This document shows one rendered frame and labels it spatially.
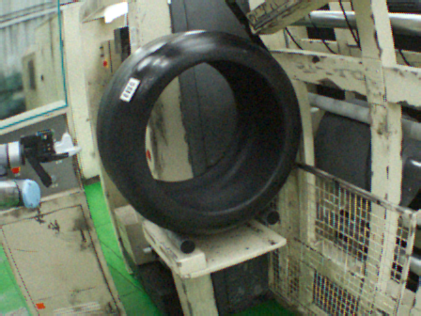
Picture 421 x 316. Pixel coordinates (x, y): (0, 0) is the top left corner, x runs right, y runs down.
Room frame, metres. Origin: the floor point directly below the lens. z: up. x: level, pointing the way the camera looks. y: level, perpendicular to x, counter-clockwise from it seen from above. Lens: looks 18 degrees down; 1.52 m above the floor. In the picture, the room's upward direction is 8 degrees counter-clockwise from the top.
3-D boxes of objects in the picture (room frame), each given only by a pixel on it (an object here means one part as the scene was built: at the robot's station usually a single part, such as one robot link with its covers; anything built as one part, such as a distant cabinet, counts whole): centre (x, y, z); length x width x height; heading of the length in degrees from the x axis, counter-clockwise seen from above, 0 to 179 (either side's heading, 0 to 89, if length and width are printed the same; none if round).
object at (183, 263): (1.32, 0.16, 0.83); 0.36 x 0.09 x 0.06; 22
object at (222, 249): (1.37, 0.03, 0.80); 0.37 x 0.36 x 0.02; 112
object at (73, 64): (5.22, 1.54, 1.05); 1.61 x 0.73 x 2.10; 35
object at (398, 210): (1.28, -0.36, 0.65); 0.90 x 0.02 x 0.70; 22
